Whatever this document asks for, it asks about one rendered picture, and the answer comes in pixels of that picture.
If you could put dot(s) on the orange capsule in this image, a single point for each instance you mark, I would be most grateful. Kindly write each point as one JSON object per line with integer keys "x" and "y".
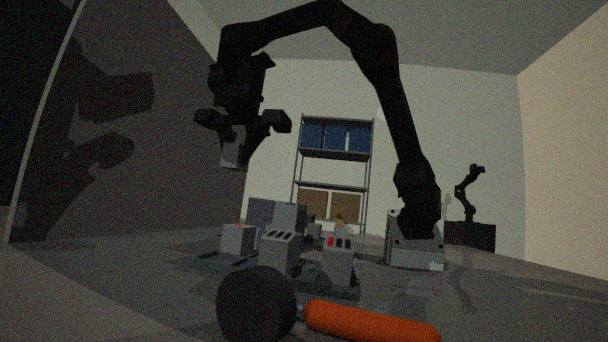
{"x": 364, "y": 326}

